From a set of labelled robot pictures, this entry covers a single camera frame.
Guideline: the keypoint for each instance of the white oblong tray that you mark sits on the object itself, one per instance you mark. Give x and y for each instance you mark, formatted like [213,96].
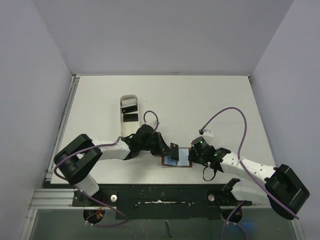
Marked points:
[127,128]

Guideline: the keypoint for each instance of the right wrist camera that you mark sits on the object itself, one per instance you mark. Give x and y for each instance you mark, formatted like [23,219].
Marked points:
[206,133]

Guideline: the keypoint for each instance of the black card upper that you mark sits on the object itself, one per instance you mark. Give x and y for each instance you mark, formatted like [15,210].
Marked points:
[129,109]

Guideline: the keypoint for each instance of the black credit card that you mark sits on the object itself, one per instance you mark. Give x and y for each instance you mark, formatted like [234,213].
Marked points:
[174,148]

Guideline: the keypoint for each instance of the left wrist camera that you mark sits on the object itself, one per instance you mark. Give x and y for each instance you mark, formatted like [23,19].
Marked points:
[154,124]

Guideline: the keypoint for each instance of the black card in tray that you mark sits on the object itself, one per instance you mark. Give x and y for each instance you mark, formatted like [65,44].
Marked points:
[131,117]

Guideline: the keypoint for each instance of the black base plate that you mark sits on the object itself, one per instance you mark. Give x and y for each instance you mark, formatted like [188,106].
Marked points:
[166,201]

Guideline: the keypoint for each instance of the aluminium rail frame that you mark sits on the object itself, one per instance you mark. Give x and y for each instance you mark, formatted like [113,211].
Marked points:
[52,198]

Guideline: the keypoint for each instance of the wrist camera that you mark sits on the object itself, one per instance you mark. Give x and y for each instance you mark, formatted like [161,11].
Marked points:
[154,124]
[206,133]

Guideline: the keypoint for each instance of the brown leather card holder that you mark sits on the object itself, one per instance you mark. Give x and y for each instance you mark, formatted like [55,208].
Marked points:
[182,162]

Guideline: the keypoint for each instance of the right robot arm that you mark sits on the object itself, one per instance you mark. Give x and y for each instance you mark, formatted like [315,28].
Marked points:
[277,186]

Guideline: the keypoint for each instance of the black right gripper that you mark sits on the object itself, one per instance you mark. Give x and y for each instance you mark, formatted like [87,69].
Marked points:
[193,155]

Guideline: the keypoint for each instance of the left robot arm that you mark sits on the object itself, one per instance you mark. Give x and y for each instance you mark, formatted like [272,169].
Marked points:
[75,161]

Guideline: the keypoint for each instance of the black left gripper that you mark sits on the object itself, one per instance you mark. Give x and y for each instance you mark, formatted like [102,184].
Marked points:
[162,148]

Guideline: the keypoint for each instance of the white card stack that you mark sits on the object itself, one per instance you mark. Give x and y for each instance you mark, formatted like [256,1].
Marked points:
[125,103]

